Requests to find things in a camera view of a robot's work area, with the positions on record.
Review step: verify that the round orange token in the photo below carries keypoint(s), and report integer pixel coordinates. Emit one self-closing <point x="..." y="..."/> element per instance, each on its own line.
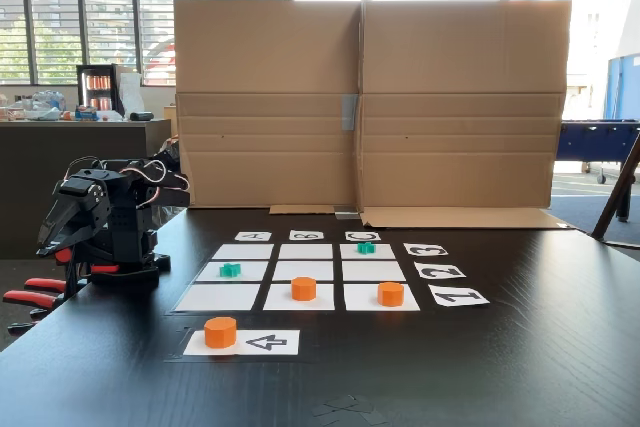
<point x="390" y="294"/>
<point x="303" y="289"/>
<point x="220" y="333"/>

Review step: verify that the small black device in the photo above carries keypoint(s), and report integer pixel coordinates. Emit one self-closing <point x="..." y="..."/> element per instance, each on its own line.
<point x="141" y="116"/>

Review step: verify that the paper label number 3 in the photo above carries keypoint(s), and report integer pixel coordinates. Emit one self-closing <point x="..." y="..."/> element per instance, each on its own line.
<point x="425" y="249"/>

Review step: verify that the small blue orange box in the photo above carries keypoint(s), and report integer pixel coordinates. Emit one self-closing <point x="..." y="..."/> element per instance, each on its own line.
<point x="86" y="113"/>

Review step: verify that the dark wooden counter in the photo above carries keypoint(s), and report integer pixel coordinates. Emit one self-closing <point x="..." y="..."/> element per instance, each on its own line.
<point x="30" y="172"/>

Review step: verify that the paper label number 1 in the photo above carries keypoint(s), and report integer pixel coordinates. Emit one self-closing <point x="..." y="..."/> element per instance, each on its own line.
<point x="458" y="295"/>

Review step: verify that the paper label number 2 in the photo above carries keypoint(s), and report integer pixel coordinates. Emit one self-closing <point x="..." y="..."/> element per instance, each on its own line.
<point x="440" y="271"/>

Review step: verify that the dark wooden slanted leg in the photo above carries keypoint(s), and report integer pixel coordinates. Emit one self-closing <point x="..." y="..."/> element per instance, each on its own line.
<point x="617" y="192"/>

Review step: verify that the black clamp with red knob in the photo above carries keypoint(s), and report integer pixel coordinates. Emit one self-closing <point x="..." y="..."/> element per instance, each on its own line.
<point x="62" y="255"/>

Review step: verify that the large brown cardboard screen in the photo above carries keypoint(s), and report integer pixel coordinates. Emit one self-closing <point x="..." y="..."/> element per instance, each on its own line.
<point x="450" y="72"/>

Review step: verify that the clear plastic bag pile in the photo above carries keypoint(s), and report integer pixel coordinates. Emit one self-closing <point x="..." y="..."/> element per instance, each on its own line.
<point x="42" y="104"/>

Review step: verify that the blue foosball table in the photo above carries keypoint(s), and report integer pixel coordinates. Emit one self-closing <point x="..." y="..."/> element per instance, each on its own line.
<point x="595" y="139"/>

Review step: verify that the blue panel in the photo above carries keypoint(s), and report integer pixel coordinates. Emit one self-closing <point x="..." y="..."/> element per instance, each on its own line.
<point x="622" y="87"/>

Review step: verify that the black mini fridge with cans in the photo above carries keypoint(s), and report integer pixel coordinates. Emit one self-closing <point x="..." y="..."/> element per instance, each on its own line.
<point x="97" y="89"/>

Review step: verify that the red black spring clamp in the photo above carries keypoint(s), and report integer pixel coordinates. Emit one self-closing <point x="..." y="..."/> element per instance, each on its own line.
<point x="35" y="298"/>

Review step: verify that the grey tape strip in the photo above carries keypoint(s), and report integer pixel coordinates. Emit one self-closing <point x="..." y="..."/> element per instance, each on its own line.
<point x="349" y="112"/>
<point x="347" y="213"/>

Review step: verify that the paper label letter C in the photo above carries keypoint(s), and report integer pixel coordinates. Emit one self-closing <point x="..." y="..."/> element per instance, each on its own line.
<point x="363" y="236"/>

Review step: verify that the white paper grid square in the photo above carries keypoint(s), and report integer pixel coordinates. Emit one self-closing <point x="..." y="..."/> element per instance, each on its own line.
<point x="217" y="297"/>
<point x="360" y="298"/>
<point x="242" y="252"/>
<point x="303" y="269"/>
<point x="305" y="251"/>
<point x="385" y="253"/>
<point x="255" y="272"/>
<point x="374" y="271"/>
<point x="277" y="299"/>

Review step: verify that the green cross token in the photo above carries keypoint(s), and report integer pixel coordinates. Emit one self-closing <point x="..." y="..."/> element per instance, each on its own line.
<point x="230" y="270"/>
<point x="366" y="247"/>

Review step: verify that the white arrow paper sheet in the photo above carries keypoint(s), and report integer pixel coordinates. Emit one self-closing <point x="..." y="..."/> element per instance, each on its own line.
<point x="270" y="343"/>

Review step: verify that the white paper bag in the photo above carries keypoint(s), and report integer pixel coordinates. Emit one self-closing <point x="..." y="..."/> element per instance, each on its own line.
<point x="131" y="94"/>

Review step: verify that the paper label letter A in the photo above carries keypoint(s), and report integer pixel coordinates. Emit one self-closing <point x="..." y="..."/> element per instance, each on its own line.
<point x="253" y="236"/>

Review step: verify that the paper label letter B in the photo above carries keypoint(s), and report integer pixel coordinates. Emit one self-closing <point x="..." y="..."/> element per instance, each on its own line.
<point x="306" y="235"/>

